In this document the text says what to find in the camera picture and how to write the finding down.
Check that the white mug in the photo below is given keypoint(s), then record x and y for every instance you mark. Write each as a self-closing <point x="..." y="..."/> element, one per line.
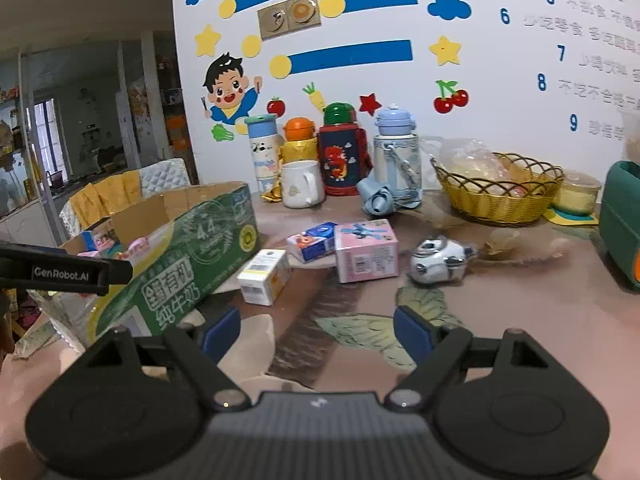
<point x="302" y="185"/>

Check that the cartoon boy wall sticker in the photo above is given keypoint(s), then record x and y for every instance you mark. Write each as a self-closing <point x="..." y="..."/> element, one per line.
<point x="231" y="94"/>

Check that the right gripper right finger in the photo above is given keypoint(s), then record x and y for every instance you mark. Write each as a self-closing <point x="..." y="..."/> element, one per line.
<point x="438" y="352"/>

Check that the cardboard milk box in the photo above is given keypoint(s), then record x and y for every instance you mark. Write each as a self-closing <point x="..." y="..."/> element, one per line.
<point x="182" y="244"/>

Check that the blue orange small box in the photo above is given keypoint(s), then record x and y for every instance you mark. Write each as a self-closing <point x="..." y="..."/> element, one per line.
<point x="312" y="244"/>

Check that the light blue strap bottle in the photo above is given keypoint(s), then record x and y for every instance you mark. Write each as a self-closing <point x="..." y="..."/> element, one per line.
<point x="395" y="181"/>

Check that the wall switch plate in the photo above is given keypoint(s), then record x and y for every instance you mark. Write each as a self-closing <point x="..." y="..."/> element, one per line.
<point x="288" y="16"/>

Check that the white panda robot toy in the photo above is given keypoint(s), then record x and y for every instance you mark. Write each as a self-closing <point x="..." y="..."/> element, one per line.
<point x="440" y="260"/>

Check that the panda print thermos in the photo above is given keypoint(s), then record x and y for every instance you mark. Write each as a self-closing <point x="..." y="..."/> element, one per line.
<point x="265" y="142"/>

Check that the white small barcode box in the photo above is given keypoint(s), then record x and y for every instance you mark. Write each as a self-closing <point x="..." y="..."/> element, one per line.
<point x="264" y="277"/>

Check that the yellow orange-lid bottle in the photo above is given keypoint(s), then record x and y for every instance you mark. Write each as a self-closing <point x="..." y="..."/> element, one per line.
<point x="300" y="143"/>

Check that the quilted white chair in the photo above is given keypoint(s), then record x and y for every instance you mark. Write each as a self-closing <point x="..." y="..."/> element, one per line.
<point x="155" y="179"/>

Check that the yellow coaster with jar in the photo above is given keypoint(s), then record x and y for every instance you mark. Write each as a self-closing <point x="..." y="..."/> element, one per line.
<point x="575" y="202"/>

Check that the plastic bag in basket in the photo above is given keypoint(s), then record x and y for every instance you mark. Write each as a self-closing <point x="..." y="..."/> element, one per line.
<point x="468" y="157"/>

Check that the yellow cloth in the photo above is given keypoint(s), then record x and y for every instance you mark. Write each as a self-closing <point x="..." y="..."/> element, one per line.
<point x="102" y="199"/>

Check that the green storage container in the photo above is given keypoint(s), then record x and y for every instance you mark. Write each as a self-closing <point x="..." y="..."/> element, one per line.
<point x="619" y="218"/>

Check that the pink airplane toy box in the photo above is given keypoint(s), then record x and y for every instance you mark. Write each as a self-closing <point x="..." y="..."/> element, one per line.
<point x="365" y="251"/>

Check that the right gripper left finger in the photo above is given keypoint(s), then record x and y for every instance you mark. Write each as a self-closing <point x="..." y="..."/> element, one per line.
<point x="197" y="352"/>

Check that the yellow wicker basket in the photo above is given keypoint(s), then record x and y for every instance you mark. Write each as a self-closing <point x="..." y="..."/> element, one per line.
<point x="519" y="200"/>

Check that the navy dinosaur bottle green lid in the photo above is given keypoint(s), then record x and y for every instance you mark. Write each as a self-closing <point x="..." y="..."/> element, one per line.
<point x="343" y="151"/>

